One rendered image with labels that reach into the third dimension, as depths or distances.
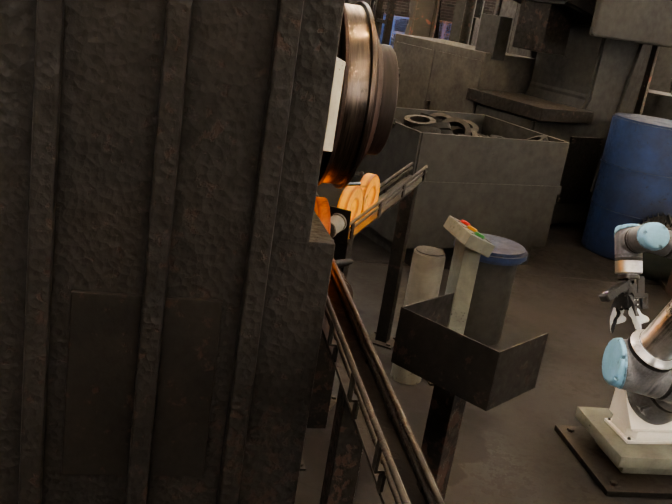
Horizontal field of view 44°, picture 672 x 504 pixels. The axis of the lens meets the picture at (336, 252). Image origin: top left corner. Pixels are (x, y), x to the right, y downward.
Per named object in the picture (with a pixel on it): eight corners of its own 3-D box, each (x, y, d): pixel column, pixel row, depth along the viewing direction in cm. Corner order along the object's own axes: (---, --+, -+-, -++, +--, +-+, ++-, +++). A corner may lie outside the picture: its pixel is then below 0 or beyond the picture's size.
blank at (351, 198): (337, 190, 258) (347, 193, 257) (356, 178, 271) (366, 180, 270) (332, 236, 264) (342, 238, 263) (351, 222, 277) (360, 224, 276)
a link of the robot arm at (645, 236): (679, 227, 265) (657, 232, 277) (647, 217, 264) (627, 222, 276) (673, 255, 264) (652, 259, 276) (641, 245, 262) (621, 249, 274)
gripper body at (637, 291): (648, 310, 276) (648, 275, 278) (627, 309, 274) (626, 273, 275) (634, 311, 283) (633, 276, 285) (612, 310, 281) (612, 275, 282)
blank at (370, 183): (356, 178, 271) (366, 180, 270) (373, 167, 284) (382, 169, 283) (351, 222, 277) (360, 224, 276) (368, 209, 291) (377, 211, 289)
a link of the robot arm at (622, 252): (623, 222, 276) (608, 226, 285) (624, 259, 274) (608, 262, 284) (649, 223, 277) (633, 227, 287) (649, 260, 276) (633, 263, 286)
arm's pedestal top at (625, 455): (656, 420, 295) (659, 410, 294) (707, 471, 265) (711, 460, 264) (574, 415, 289) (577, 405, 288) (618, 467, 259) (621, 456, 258)
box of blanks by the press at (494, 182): (396, 268, 441) (422, 126, 418) (328, 221, 510) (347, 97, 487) (543, 265, 489) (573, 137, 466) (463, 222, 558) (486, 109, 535)
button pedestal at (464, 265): (431, 388, 310) (463, 233, 292) (413, 360, 333) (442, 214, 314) (471, 390, 314) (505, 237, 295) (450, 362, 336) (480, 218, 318)
